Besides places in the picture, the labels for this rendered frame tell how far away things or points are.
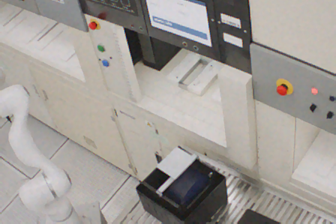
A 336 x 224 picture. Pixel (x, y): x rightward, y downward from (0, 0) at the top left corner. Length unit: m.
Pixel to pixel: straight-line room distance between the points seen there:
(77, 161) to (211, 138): 1.43
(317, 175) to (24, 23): 2.15
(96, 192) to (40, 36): 1.08
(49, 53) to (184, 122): 1.04
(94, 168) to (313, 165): 1.72
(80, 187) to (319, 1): 2.37
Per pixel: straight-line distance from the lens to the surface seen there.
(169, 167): 2.10
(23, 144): 2.04
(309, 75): 1.76
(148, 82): 2.74
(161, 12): 2.01
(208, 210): 2.26
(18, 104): 2.00
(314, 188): 2.27
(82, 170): 3.60
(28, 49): 3.28
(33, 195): 2.09
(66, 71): 2.99
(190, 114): 2.54
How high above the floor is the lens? 2.77
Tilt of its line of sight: 50 degrees down
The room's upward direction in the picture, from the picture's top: 11 degrees counter-clockwise
